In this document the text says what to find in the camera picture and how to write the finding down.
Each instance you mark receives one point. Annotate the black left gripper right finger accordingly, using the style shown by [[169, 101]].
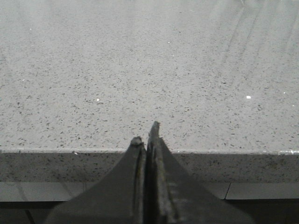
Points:
[[174, 197]]

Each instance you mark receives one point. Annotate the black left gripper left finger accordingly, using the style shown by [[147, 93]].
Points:
[[117, 199]]

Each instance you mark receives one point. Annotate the dark cabinet front panel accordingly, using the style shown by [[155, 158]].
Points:
[[267, 203]]

